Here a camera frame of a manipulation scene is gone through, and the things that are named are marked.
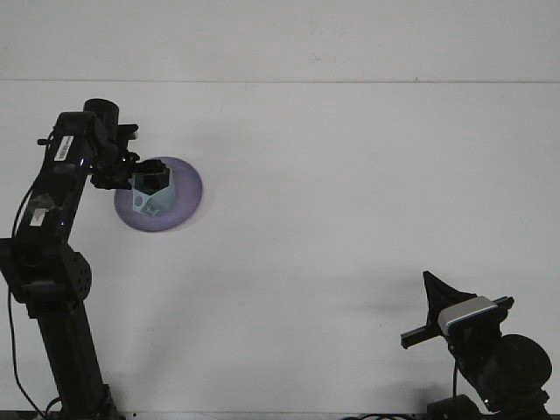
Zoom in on pale blue faceted cup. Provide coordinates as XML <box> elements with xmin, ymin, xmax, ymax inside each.
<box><xmin>130</xmin><ymin>168</ymin><xmax>177</xmax><ymax>218</ymax></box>

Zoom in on pale purple round plate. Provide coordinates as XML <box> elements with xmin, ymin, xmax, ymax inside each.
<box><xmin>113</xmin><ymin>156</ymin><xmax>205</xmax><ymax>233</ymax></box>

